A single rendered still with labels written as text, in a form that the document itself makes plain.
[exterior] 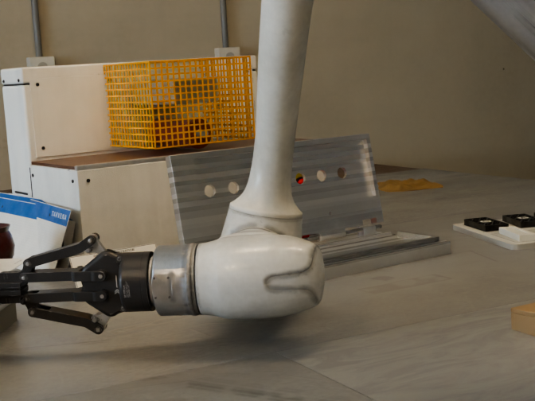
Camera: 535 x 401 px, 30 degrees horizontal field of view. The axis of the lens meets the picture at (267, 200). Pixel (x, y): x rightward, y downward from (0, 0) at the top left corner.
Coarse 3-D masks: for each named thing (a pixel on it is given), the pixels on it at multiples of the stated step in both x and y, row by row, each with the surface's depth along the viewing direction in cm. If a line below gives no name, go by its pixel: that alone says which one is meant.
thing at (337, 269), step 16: (368, 224) 194; (336, 240) 188; (352, 240) 187; (368, 240) 186; (384, 240) 185; (400, 240) 184; (368, 256) 169; (384, 256) 170; (400, 256) 172; (416, 256) 175; (432, 256) 177; (336, 272) 165; (352, 272) 167
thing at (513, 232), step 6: (504, 228) 189; (510, 228) 189; (516, 228) 188; (504, 234) 188; (510, 234) 185; (516, 234) 182; (522, 234) 182; (528, 234) 181; (534, 234) 181; (522, 240) 181; (528, 240) 181
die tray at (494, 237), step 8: (456, 224) 203; (512, 224) 199; (464, 232) 198; (472, 232) 195; (480, 232) 193; (488, 232) 192; (496, 232) 192; (488, 240) 188; (496, 240) 185; (504, 240) 183; (512, 240) 182; (512, 248) 179; (520, 248) 179; (528, 248) 179
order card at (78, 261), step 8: (120, 248) 169; (128, 248) 169; (136, 248) 170; (144, 248) 171; (152, 248) 172; (72, 256) 164; (80, 256) 165; (88, 256) 165; (72, 264) 163; (80, 264) 164
